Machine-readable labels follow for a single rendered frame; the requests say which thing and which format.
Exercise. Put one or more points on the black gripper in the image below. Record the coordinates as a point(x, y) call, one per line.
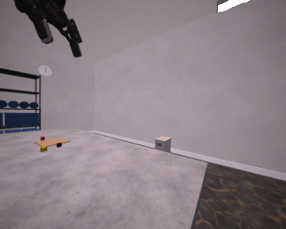
point(52, 11)

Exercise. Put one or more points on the yellow die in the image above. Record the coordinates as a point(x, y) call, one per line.
point(43, 148)

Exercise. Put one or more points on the tan square mat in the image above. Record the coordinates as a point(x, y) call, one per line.
point(51, 142)

